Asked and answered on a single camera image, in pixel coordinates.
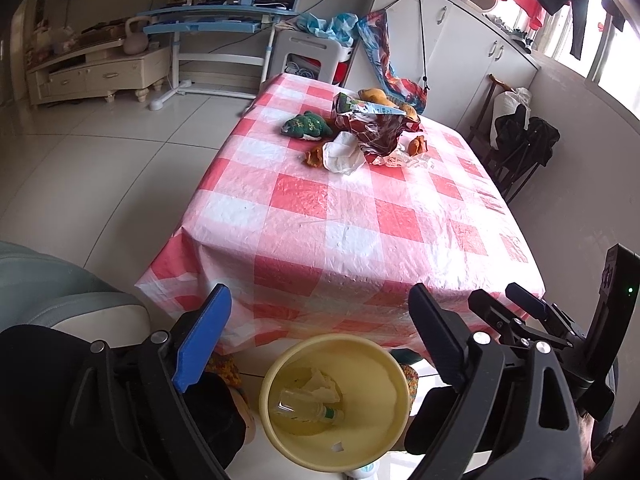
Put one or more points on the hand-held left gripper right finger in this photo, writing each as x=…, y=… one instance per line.
x=440, y=340

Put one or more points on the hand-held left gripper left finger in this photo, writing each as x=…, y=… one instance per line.
x=200, y=345

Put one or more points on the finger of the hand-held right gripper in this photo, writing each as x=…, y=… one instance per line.
x=527, y=302
x=495, y=317

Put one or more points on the yellow plastic bin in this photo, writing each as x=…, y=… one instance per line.
x=372, y=410

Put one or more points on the white tissue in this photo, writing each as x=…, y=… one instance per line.
x=342, y=155

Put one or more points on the red white snack bag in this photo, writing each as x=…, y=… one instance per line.
x=372, y=135

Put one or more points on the light blue milk carton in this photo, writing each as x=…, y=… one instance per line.
x=357, y=104

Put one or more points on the clear plastic bottle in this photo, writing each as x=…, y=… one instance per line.
x=300, y=406

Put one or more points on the crumpled paper scrap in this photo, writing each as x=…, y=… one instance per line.
x=320, y=385

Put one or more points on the wooden folding chair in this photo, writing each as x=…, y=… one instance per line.
x=505, y=170

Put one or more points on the red white checkered tablecloth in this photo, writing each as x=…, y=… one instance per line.
x=350, y=225

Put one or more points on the person's black trousers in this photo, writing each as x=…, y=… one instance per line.
x=35, y=410

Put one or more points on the white plastic wrapper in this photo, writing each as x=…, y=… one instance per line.
x=406, y=161

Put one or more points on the orange peel piece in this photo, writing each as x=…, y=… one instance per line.
x=417, y=145
x=316, y=156

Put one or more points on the yellow mango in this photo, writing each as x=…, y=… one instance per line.
x=373, y=95
x=409, y=111

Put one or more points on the green snack packet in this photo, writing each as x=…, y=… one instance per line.
x=306, y=126

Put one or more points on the white cabinet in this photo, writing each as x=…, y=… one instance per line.
x=465, y=45

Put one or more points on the cream television cabinet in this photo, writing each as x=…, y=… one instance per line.
x=100, y=72

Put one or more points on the colourful printed bag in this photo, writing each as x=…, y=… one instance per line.
x=380, y=45

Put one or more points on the black hanging garment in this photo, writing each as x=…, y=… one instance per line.
x=580, y=5

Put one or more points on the beige kettlebell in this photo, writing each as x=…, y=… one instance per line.
x=135, y=40

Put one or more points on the white plastic stool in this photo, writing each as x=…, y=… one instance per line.
x=300, y=47

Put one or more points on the blue white plastic bag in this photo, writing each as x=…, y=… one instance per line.
x=327, y=27

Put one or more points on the blue study desk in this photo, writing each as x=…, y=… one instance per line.
x=220, y=12

